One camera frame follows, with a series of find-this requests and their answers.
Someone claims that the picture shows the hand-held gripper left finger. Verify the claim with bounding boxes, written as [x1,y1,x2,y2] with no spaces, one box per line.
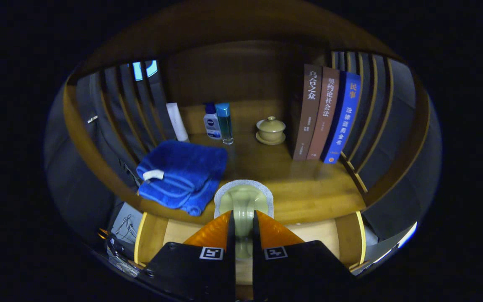
[137,210,236,300]

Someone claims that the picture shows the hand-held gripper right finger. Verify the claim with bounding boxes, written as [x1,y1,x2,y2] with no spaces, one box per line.
[252,210,357,300]

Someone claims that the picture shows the green-handled sponge scrubber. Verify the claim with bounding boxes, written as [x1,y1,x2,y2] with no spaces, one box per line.
[214,180,275,260]

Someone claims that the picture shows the wooden drawer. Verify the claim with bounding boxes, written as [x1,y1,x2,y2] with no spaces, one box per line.
[134,210,366,300]

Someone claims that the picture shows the wooden countertop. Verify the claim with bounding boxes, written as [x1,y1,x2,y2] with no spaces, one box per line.
[141,99,368,225]

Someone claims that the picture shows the wooden cabinet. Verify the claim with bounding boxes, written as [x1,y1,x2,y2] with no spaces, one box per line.
[61,0,431,273]

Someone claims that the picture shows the blue towel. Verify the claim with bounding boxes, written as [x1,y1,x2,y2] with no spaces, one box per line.
[136,140,229,217]

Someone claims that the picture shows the beige lidded teacup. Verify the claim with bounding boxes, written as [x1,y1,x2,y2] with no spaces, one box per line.
[256,116,286,146]

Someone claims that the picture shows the white lotion bottle blue cap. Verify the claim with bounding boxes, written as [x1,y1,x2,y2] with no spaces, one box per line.
[203,103,222,140]

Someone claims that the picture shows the teal bottle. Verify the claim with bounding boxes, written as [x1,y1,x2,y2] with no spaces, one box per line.
[215,103,234,145]

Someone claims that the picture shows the white tube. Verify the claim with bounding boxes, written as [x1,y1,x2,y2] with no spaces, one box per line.
[166,102,190,142]

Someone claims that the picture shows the dark brown book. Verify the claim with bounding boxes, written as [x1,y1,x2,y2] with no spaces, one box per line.
[293,64,322,161]

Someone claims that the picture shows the reddish brown book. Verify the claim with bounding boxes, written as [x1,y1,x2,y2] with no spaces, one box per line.
[306,66,340,161]

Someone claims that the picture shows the blue book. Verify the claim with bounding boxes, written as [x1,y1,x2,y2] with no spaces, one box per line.
[321,71,361,164]

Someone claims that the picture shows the white cables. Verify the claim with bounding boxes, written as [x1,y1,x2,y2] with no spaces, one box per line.
[107,214,143,277]

